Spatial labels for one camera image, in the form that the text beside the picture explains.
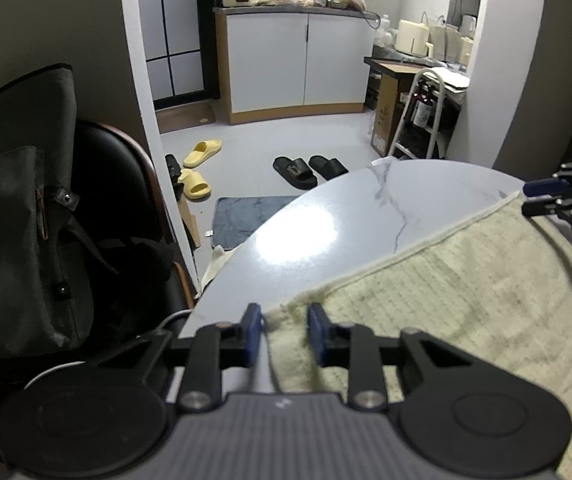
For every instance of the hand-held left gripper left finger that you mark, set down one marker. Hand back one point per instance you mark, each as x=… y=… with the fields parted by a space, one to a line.
x=252 y=335

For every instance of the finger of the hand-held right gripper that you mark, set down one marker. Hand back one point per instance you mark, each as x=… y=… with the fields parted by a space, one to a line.
x=551 y=188
x=546 y=206

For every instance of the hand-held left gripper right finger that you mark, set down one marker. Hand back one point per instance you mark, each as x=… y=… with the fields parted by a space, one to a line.
x=317 y=335

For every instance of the cream waffle towel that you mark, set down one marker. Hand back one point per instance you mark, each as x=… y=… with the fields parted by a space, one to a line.
x=466 y=320

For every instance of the cream cloth bag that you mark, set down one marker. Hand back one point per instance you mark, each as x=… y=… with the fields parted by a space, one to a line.
x=215 y=267

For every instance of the blue-grey floor mat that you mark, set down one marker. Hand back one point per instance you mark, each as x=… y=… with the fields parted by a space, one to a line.
x=248 y=220

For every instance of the wooden board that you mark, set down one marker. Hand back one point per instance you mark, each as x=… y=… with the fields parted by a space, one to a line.
x=189 y=222

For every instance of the white step ladder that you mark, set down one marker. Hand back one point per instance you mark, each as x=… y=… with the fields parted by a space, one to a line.
x=436 y=110

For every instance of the dark glass bottle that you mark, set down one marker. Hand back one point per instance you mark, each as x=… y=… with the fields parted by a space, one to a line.
x=422 y=107

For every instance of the dark side counter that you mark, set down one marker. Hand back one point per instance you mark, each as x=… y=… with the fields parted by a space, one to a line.
x=446 y=77

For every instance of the yellow slipper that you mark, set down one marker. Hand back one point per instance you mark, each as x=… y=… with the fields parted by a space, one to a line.
x=202 y=153
x=194 y=186

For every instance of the black slipper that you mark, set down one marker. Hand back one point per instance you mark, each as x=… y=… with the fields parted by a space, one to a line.
x=293 y=171
x=329 y=166
x=173 y=172

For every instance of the black chair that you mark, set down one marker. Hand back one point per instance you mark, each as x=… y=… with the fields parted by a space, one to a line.
x=116 y=230

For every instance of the cardboard box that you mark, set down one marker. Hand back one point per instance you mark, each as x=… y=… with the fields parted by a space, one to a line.
x=386 y=110

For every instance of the white paper bag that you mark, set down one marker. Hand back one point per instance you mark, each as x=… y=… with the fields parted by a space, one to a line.
x=443 y=40

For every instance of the cream countertop appliance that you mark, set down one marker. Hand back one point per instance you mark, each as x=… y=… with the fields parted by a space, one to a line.
x=412 y=37

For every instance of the brown doormat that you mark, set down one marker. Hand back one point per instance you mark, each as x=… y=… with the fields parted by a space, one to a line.
x=183 y=116

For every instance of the grey backpack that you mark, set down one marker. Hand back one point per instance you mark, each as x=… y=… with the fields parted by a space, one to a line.
x=11 y=220

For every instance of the white kitchen cabinet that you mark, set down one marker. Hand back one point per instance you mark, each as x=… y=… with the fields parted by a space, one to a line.
x=291 y=60

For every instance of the black grid sliding door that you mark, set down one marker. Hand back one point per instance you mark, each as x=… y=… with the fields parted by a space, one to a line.
x=176 y=35

